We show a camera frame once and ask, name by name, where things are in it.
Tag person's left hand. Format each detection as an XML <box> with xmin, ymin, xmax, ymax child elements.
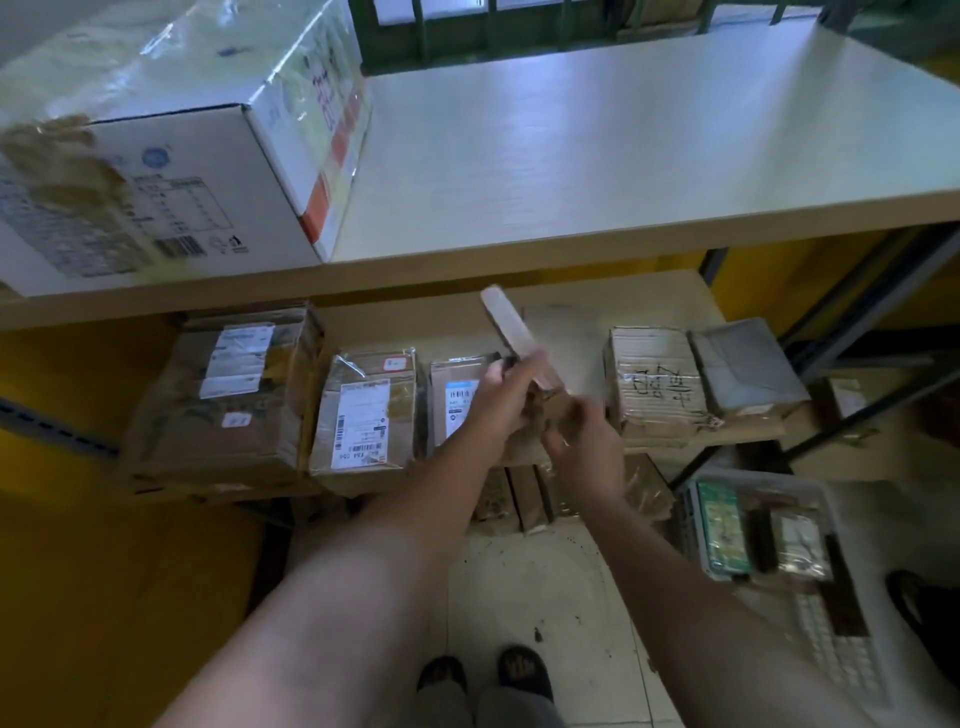
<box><xmin>466</xmin><ymin>350</ymin><xmax>568</xmax><ymax>453</ymax></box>

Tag person's right hand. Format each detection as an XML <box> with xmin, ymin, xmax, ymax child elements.
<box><xmin>541</xmin><ymin>393</ymin><xmax>630</xmax><ymax>513</ymax></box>

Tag person's right forearm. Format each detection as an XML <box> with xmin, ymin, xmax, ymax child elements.
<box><xmin>576</xmin><ymin>486</ymin><xmax>867</xmax><ymax>728</ymax></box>

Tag person's left forearm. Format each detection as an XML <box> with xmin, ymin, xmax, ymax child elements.
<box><xmin>153</xmin><ymin>420</ymin><xmax>520</xmax><ymax>728</ymax></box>

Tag small brown labelled parcel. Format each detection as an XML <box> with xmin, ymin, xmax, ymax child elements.
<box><xmin>427</xmin><ymin>354</ymin><xmax>502</xmax><ymax>456</ymax></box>

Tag brown box with handwriting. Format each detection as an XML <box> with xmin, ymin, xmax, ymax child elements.
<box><xmin>604</xmin><ymin>325</ymin><xmax>712</xmax><ymax>445</ymax></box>

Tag brown parcel under shelf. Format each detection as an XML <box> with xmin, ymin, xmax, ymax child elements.
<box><xmin>471</xmin><ymin>465</ymin><xmax>549</xmax><ymax>537</ymax></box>
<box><xmin>536</xmin><ymin>453</ymin><xmax>676</xmax><ymax>526</ymax></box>

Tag low brown cardboard box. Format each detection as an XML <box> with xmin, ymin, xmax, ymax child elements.
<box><xmin>705</xmin><ymin>402</ymin><xmax>789</xmax><ymax>445</ymax></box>

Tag medium brown labelled parcel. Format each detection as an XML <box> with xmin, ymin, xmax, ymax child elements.
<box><xmin>309</xmin><ymin>348</ymin><xmax>423</xmax><ymax>481</ymax></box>

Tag grey poly mailer parcel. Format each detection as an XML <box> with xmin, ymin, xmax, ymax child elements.
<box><xmin>688</xmin><ymin>317</ymin><xmax>813</xmax><ymax>420</ymax></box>

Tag green packet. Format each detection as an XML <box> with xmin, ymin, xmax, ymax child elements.
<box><xmin>696</xmin><ymin>480</ymin><xmax>753</xmax><ymax>580</ymax></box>

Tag brown packet with white label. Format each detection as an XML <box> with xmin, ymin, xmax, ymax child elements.
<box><xmin>765</xmin><ymin>504</ymin><xmax>835</xmax><ymax>586</ymax></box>

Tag person's right shoe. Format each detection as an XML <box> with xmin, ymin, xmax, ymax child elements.
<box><xmin>498</xmin><ymin>645</ymin><xmax>556</xmax><ymax>704</ymax></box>

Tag person's shoe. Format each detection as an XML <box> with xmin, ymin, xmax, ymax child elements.
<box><xmin>416</xmin><ymin>655</ymin><xmax>470</xmax><ymax>696</ymax></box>
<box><xmin>498</xmin><ymin>645</ymin><xmax>556</xmax><ymax>704</ymax></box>

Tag person's left shoe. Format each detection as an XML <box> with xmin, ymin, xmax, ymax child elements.
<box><xmin>416</xmin><ymin>655</ymin><xmax>470</xmax><ymax>696</ymax></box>

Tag brown cardboard box on floor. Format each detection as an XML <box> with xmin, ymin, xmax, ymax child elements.
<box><xmin>783</xmin><ymin>366</ymin><xmax>960</xmax><ymax>485</ymax></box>

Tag person's grey trousers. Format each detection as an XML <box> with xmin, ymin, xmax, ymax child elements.
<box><xmin>386</xmin><ymin>678</ymin><xmax>575</xmax><ymax>728</ymax></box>

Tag large brown taped parcel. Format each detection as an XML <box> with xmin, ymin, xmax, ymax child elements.
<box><xmin>120</xmin><ymin>302</ymin><xmax>325</xmax><ymax>496</ymax></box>

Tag white plastic basket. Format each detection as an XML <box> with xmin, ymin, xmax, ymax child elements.
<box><xmin>675</xmin><ymin>471</ymin><xmax>912</xmax><ymax>714</ymax></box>

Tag black object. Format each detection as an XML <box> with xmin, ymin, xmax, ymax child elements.
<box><xmin>885</xmin><ymin>568</ymin><xmax>960</xmax><ymax>655</ymax></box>

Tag large white cardboard box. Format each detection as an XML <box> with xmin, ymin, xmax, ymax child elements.
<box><xmin>0</xmin><ymin>0</ymin><xmax>374</xmax><ymax>298</ymax></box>

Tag dark metal shelf frame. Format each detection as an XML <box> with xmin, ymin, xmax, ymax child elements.
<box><xmin>671</xmin><ymin>223</ymin><xmax>960</xmax><ymax>492</ymax></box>

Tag green window frame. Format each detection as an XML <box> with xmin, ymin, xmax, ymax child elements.
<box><xmin>348</xmin><ymin>0</ymin><xmax>960</xmax><ymax>76</ymax></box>

